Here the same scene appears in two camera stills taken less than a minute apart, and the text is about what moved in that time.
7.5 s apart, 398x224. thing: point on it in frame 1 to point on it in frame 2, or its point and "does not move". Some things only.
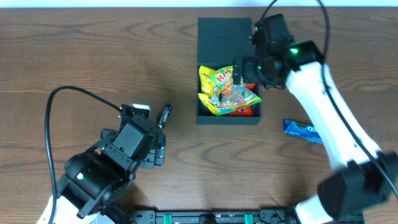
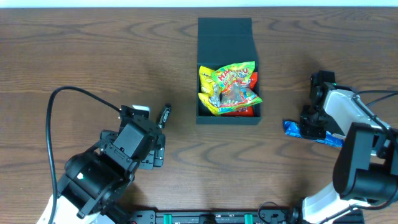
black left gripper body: [158, 149] does not move
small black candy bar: [163, 116] does not move
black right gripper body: [241, 70] to [310, 121]
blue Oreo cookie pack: [310, 133] does not move
